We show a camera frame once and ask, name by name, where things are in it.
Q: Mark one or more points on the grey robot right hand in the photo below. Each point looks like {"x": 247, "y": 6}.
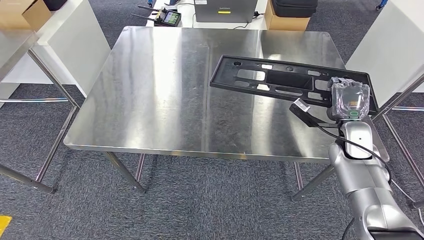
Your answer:
{"x": 351, "y": 99}

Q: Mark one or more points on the long black plastic part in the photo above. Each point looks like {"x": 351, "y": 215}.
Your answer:
{"x": 232, "y": 73}

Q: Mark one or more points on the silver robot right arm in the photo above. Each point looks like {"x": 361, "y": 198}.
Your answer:
{"x": 364, "y": 172}

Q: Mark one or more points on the steel workbench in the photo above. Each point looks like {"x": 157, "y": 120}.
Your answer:
{"x": 13, "y": 49}
{"x": 149, "y": 99}
{"x": 410, "y": 108}

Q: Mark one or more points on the brown cardboard box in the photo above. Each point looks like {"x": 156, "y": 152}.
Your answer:
{"x": 20, "y": 13}
{"x": 285, "y": 24}

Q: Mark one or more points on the small blue object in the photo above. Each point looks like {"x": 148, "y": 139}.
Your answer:
{"x": 382, "y": 3}

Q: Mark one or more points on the black carrying case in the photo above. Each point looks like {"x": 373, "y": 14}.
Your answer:
{"x": 294, "y": 8}

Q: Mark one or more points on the grey laptop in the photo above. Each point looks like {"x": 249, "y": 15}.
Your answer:
{"x": 225, "y": 16}

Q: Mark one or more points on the remote controller with screen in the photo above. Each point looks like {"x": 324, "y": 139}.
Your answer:
{"x": 170, "y": 17}

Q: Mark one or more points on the black pouch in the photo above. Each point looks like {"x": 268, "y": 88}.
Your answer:
{"x": 54, "y": 4}

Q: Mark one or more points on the yellow floor tape square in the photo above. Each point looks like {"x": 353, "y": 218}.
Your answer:
{"x": 5, "y": 223}

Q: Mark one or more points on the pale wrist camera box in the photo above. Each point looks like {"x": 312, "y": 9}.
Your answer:
{"x": 302, "y": 105}

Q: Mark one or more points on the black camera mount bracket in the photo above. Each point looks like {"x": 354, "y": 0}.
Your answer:
{"x": 304, "y": 117}

